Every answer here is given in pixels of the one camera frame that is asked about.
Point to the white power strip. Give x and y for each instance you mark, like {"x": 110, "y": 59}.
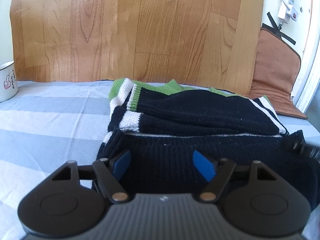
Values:
{"x": 287, "y": 11}

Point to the black tape cross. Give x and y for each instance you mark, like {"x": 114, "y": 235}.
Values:
{"x": 276, "y": 29}

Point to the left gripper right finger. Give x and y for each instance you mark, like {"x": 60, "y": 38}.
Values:
{"x": 218, "y": 175}

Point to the white enamel mug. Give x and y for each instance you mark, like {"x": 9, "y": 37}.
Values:
{"x": 8, "y": 82}

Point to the wooden headboard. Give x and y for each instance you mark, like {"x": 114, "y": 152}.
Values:
{"x": 208, "y": 43}

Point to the green black knit sweater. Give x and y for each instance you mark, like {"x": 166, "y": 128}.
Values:
{"x": 162, "y": 126}

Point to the brown seat cushion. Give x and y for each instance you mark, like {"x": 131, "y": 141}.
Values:
{"x": 276, "y": 69}

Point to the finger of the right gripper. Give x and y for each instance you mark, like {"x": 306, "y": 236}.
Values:
{"x": 302, "y": 148}

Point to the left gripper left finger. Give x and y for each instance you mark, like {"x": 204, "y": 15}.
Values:
{"x": 105, "y": 174}

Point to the striped bed sheet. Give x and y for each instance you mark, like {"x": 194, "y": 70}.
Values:
{"x": 43, "y": 126}

